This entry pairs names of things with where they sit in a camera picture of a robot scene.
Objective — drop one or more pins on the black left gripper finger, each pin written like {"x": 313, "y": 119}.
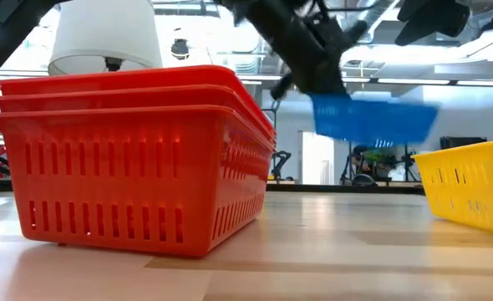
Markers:
{"x": 334, "y": 75}
{"x": 311, "y": 79}

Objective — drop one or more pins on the ceiling light strip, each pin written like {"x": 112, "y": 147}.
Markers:
{"x": 413, "y": 81}
{"x": 484, "y": 83}

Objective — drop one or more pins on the white shade table lamp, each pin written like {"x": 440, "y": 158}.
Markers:
{"x": 104, "y": 33}

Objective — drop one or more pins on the round black ceiling device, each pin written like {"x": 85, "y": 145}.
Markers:
{"x": 180, "y": 49}

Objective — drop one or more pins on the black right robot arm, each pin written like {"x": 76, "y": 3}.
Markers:
{"x": 434, "y": 16}

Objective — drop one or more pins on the black monitor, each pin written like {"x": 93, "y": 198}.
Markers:
{"x": 464, "y": 142}

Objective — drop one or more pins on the white door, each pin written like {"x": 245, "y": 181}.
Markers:
{"x": 315, "y": 163}

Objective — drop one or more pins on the blue plastic basket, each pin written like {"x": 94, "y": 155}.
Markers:
{"x": 376, "y": 121}

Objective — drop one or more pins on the red plastic basket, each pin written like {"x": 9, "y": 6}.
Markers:
{"x": 117, "y": 79}
{"x": 104, "y": 100}
{"x": 104, "y": 175}

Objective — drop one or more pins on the dark background table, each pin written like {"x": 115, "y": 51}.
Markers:
{"x": 334, "y": 189}

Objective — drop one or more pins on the black background robot arm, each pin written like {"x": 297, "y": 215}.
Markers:
{"x": 281, "y": 161}

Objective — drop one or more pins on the yellow plastic basket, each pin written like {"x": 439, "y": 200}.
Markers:
{"x": 472, "y": 184}

